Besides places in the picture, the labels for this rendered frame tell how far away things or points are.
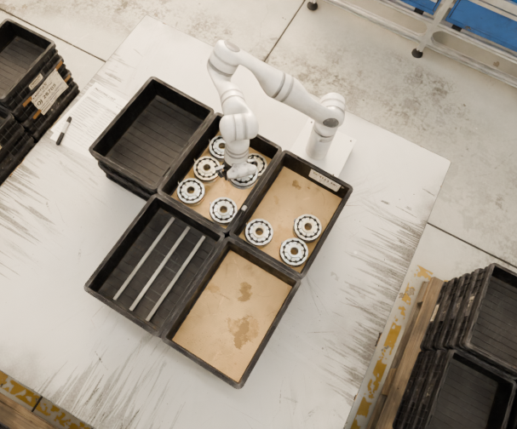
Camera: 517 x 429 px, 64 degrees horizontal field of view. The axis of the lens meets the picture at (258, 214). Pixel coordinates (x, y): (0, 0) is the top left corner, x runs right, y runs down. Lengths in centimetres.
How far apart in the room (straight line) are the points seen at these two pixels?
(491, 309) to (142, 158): 163
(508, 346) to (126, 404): 158
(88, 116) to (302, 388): 142
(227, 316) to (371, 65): 219
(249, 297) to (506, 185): 203
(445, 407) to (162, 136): 166
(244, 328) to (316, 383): 35
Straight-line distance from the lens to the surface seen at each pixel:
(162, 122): 175
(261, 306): 148
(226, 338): 146
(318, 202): 161
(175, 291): 149
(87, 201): 180
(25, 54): 259
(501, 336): 215
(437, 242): 268
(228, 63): 135
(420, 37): 322
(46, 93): 251
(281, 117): 191
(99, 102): 201
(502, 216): 295
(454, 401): 215
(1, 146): 244
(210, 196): 158
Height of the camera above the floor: 229
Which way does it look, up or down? 70 degrees down
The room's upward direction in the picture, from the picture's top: 11 degrees clockwise
